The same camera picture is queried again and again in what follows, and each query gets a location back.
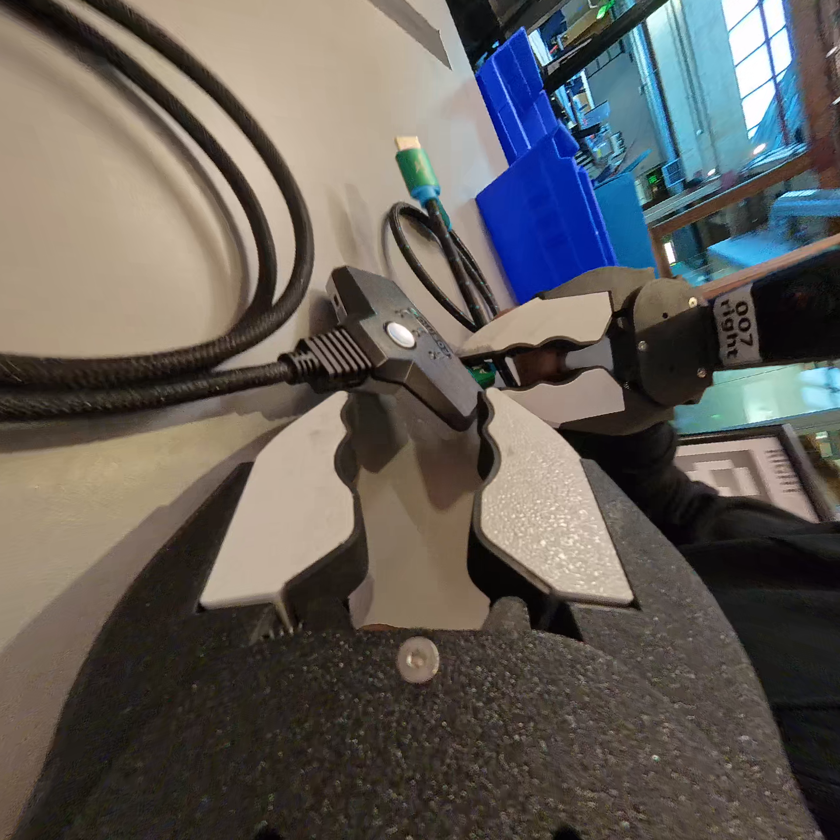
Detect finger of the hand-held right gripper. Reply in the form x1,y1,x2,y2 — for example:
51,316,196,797
505,366,629,430
456,292,616,360

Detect green plug braided cable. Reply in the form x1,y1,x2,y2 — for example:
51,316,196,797
387,134,519,391

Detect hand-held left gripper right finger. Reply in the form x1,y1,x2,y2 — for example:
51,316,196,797
467,387,636,631

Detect person's right hand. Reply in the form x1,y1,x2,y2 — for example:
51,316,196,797
517,348,567,388

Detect black-framed printed panel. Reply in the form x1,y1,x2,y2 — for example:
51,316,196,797
675,423,840,525

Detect black braided cable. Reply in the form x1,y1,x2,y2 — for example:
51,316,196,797
0,0,375,421

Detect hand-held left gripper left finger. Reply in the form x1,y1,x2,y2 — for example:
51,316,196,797
199,392,368,631

